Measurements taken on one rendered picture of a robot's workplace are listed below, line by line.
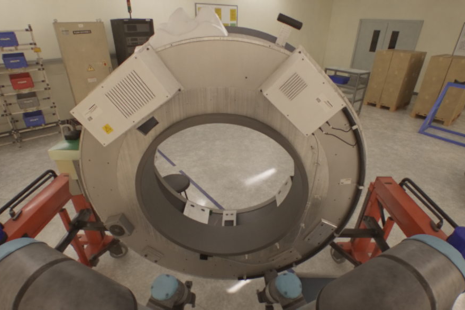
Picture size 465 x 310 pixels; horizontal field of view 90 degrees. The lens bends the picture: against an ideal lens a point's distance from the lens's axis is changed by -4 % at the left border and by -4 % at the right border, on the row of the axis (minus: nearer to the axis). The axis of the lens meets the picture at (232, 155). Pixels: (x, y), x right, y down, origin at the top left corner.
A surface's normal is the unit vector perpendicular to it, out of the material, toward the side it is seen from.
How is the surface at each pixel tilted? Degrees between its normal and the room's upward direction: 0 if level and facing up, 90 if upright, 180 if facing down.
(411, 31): 90
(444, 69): 90
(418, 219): 0
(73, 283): 30
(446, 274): 35
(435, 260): 13
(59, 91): 90
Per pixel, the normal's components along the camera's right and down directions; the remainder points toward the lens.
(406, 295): -0.12, -0.44
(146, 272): 0.01, -0.88
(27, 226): 1.00, 0.02
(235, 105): -0.03, 0.48
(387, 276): -0.37, -0.77
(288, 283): 0.15, -0.68
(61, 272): 0.35, -0.89
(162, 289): -0.12, -0.68
